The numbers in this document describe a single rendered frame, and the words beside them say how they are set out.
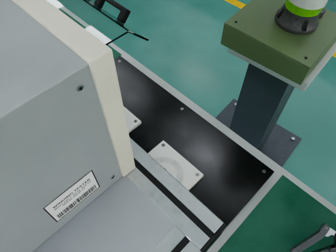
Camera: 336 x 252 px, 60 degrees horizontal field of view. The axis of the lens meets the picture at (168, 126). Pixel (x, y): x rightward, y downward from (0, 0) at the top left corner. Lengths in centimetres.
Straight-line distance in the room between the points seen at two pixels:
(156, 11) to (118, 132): 238
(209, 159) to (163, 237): 47
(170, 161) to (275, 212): 29
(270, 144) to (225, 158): 101
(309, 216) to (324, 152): 111
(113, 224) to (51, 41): 22
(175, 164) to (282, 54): 52
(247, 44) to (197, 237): 83
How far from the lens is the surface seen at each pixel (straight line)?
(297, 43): 110
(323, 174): 185
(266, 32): 110
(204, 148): 82
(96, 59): 24
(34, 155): 27
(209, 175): 78
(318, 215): 85
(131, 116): 87
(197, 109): 93
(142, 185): 39
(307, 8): 109
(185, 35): 241
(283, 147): 182
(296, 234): 81
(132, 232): 37
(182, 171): 77
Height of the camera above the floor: 147
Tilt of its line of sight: 55 degrees down
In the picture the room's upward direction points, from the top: straight up
